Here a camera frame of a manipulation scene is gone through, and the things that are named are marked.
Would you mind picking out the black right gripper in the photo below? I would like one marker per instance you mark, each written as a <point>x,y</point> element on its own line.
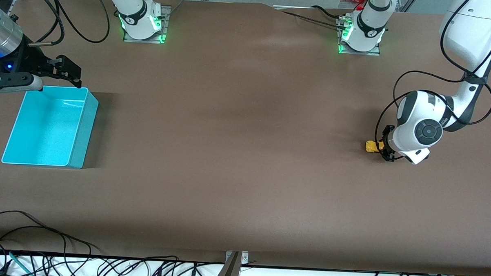
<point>29,59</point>

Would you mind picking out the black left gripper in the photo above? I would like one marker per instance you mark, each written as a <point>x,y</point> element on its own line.
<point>389,143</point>

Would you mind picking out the yellow beetle toy car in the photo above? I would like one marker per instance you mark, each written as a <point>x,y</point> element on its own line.
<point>371,146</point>

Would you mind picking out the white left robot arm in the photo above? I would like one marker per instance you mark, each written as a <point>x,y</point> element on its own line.
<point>409,135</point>

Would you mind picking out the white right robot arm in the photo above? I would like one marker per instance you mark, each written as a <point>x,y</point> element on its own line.
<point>137,11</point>

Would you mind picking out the turquoise plastic bin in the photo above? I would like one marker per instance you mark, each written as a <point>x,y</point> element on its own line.
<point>45,127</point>

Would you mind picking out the teal stick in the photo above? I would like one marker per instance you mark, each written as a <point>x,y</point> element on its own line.
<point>18,262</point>

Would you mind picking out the dark metal bar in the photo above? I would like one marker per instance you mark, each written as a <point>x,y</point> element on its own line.
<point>229,272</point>

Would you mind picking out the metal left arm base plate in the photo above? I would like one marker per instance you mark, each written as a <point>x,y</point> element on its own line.
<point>358,53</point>

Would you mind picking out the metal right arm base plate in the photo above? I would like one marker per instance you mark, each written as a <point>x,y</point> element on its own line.
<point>166,29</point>

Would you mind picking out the small metal bracket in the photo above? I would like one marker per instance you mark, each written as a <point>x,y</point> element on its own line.
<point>244,258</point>

